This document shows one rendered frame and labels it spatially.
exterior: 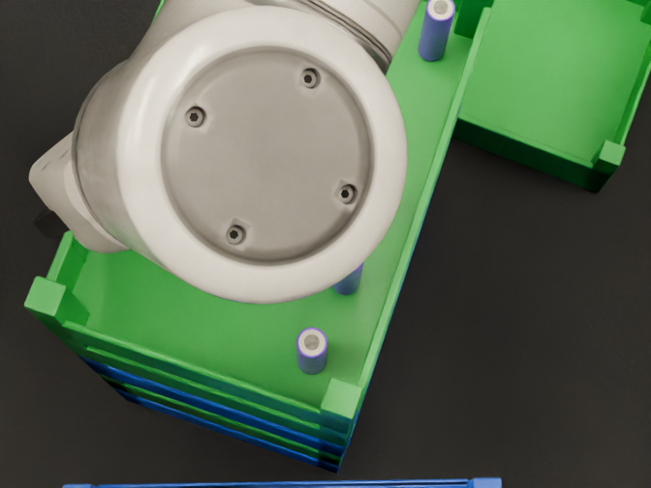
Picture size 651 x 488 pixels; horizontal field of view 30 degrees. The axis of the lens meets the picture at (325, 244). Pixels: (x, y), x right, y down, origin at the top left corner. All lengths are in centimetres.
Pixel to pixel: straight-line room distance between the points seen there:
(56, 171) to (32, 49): 72
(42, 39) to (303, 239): 90
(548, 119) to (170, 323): 52
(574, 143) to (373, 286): 44
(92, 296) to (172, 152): 47
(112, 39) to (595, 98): 47
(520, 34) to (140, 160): 90
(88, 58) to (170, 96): 87
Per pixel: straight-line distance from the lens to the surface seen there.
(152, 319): 78
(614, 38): 122
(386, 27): 39
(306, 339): 71
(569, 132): 118
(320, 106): 34
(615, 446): 112
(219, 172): 33
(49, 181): 51
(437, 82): 83
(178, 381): 81
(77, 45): 121
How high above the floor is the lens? 108
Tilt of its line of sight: 75 degrees down
